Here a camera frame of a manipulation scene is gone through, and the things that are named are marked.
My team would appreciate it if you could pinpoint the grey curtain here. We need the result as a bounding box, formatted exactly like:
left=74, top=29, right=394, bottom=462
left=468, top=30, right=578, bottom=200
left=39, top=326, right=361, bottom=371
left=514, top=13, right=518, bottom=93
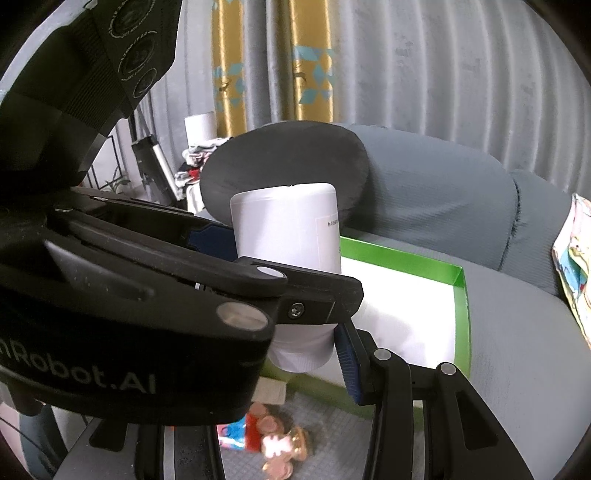
left=139, top=0, right=583, bottom=195

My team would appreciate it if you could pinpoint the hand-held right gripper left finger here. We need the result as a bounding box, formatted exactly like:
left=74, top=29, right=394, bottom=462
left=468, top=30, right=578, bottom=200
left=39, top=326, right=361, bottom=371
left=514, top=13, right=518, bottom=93
left=90, top=418, right=227, bottom=480

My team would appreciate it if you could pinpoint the dark grey cushion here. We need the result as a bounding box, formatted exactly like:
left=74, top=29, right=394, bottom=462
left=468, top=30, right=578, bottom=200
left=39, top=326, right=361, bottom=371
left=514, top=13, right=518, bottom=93
left=199, top=121, right=370, bottom=232

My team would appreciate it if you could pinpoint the black flat device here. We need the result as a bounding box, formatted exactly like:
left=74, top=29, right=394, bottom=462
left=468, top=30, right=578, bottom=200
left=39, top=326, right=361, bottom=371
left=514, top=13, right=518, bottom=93
left=130, top=135, right=179, bottom=204

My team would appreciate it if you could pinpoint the pink red drink carton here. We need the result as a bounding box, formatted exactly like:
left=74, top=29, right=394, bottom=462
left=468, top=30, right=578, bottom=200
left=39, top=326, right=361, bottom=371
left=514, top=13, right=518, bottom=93
left=217, top=401, right=278, bottom=454

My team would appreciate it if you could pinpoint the white paper roll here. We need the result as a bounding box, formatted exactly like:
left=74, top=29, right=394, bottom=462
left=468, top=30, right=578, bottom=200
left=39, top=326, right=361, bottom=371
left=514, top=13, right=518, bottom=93
left=184, top=112, right=218, bottom=142

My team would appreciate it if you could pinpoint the clear cookie packet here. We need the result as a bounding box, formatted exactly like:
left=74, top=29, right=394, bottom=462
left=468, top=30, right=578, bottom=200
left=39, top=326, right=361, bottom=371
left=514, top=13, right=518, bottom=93
left=261, top=425, right=313, bottom=474

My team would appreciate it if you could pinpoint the white bottle blue label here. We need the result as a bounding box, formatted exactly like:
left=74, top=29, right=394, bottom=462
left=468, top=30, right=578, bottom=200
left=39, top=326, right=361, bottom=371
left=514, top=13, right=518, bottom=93
left=229, top=182, right=343, bottom=373

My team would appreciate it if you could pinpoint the pile of clothes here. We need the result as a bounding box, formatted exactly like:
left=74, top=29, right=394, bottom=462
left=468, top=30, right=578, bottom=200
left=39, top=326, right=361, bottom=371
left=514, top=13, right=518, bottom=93
left=174, top=137, right=232, bottom=204

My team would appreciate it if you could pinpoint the colourful printed cloth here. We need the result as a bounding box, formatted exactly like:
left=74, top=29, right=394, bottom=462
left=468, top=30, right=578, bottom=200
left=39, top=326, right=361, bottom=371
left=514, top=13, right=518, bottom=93
left=551, top=193, right=591, bottom=349

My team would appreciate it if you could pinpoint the green cardboard box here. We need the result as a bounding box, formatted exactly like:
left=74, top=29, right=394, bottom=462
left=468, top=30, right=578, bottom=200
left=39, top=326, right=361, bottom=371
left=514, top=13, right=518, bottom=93
left=263, top=235, right=472, bottom=432

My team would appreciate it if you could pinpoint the gold patterned curtain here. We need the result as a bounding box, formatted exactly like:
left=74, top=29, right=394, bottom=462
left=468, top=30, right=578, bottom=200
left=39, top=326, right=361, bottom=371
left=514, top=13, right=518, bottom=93
left=211, top=0, right=245, bottom=138
left=290, top=0, right=334, bottom=122

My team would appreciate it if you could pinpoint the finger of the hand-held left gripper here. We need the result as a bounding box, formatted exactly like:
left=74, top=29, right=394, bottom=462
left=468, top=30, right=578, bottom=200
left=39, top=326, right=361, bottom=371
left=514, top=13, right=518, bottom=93
left=50, top=186, right=239, bottom=260
left=0, top=220, right=364, bottom=334

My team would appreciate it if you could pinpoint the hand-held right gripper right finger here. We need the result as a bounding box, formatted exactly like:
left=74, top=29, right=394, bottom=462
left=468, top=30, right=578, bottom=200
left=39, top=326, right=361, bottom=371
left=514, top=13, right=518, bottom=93
left=333, top=320, right=532, bottom=480

